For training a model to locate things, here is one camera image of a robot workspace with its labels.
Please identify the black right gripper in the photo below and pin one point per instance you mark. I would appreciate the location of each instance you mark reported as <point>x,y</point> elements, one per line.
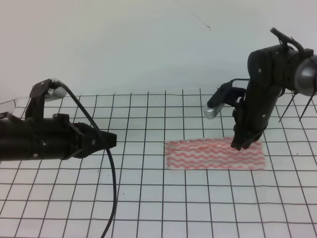
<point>253,113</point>

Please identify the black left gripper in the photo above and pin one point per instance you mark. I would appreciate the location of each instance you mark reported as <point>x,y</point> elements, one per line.
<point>58,138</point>

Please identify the pink wavy striped towel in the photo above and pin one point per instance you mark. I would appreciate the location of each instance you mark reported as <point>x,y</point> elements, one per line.
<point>212,153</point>

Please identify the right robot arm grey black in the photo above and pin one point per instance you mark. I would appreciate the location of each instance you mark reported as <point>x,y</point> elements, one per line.
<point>272,70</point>

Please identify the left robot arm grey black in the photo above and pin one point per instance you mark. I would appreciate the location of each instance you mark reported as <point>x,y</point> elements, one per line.
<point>14,139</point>

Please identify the white black grid tablecloth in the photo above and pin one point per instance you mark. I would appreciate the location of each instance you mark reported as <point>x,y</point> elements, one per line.
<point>73,198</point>

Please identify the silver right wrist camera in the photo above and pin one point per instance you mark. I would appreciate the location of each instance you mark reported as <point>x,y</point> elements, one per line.
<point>226,94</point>

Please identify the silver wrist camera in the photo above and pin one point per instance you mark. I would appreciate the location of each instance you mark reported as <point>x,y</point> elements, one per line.
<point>50,88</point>
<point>226,94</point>

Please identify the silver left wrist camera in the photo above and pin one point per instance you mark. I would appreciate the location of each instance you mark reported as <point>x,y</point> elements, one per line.
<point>50,88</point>

